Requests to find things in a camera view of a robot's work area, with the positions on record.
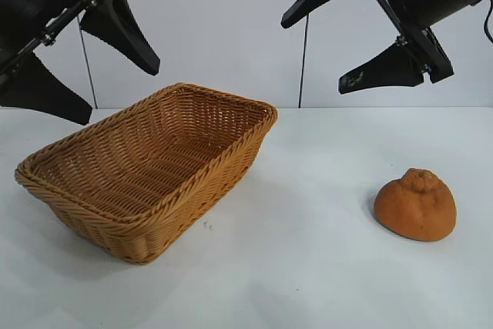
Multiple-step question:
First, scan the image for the tan woven wicker basket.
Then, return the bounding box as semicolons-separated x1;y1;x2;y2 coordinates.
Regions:
15;82;279;267

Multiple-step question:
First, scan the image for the bumpy orange citrus fruit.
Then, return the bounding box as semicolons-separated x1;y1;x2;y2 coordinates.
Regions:
373;167;458;243

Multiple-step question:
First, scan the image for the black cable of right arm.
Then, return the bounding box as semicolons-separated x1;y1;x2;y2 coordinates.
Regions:
472;0;493;45

